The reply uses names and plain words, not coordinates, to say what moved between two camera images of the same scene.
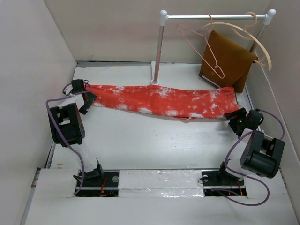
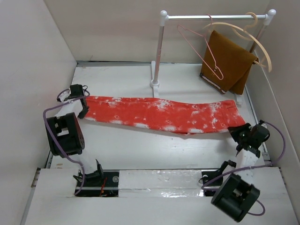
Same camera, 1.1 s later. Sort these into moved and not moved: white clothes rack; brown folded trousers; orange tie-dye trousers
Moved: orange tie-dye trousers
Not moved: white clothes rack; brown folded trousers
